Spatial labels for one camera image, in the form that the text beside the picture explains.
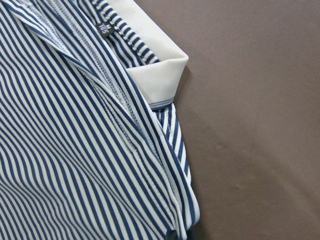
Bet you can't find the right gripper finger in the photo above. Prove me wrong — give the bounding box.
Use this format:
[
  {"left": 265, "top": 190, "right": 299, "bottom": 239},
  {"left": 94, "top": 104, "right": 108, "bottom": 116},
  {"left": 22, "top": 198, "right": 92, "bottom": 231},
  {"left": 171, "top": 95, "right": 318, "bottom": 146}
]
[{"left": 166, "top": 231, "right": 179, "bottom": 240}]

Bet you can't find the navy white striped polo shirt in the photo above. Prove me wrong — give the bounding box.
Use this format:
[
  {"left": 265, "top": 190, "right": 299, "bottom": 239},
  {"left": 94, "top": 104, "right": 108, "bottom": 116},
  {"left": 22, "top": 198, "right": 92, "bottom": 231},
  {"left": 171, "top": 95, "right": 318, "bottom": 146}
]
[{"left": 0, "top": 0, "right": 200, "bottom": 240}]

